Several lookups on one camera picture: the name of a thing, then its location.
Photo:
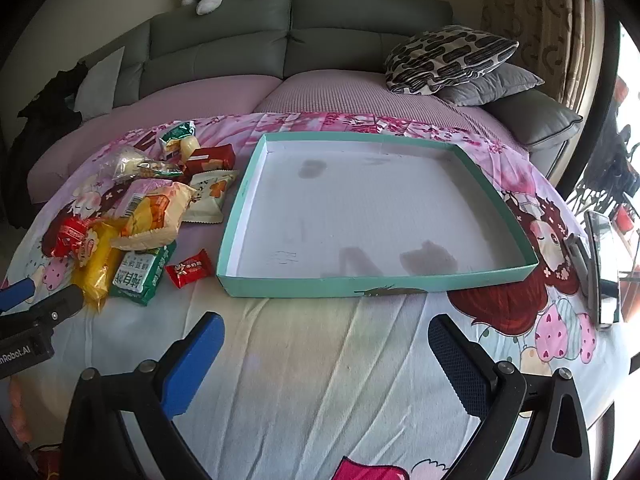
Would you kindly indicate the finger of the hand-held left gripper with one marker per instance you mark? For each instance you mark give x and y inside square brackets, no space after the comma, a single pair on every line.
[15,294]
[57,307]

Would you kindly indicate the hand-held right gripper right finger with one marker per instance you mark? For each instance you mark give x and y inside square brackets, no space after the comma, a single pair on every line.
[460,365]

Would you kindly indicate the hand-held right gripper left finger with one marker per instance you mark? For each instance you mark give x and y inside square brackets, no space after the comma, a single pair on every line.
[195,360]

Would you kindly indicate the yellow snack packet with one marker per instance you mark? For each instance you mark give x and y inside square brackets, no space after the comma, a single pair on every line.
[97,267]

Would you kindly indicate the shiny red snack packet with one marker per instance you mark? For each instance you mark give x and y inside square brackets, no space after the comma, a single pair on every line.
[70,236]

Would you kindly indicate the green and white noodle packet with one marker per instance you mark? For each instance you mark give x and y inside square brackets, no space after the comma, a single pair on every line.
[142,275]

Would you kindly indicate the orange snack packet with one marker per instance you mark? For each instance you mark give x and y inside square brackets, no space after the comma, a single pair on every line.
[155,217]

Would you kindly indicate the cream packet with orange print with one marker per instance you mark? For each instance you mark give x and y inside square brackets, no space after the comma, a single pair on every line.
[210,195]

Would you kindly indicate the teal cardboard box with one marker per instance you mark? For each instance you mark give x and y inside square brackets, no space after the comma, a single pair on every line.
[370,210]

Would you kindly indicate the small red candy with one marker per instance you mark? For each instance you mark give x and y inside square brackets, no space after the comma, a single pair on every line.
[187,275]

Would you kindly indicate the printed blanket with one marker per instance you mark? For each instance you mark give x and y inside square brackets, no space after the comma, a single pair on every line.
[320,385]

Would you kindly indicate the silver metal object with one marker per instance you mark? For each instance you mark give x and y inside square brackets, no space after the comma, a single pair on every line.
[577,262]

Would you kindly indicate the clear packet with white balls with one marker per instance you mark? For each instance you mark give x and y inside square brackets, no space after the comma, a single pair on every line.
[124,161]

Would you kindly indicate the black clothing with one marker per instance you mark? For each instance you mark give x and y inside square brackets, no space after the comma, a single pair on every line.
[45,115]

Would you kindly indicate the dark red snack packet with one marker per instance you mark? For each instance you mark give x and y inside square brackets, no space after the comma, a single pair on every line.
[212,158]

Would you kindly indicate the green and white snack packet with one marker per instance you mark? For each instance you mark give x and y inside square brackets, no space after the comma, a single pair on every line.
[176,138]

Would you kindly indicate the pale grey pillow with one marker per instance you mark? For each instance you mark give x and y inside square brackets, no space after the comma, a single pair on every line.
[100,82]

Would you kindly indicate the black metal balcony rack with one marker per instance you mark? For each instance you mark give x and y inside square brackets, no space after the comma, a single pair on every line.
[612,170]

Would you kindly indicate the pink sofa cover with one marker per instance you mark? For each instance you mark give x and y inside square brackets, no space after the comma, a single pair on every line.
[320,92]

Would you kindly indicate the black and white patterned pillow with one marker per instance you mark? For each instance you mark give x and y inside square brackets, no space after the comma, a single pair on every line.
[450,57]

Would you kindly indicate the grey-green sofa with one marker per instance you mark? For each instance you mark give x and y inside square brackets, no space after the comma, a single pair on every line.
[225,40]

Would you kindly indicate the beige patterned curtain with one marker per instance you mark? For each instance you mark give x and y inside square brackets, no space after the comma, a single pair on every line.
[540,20]

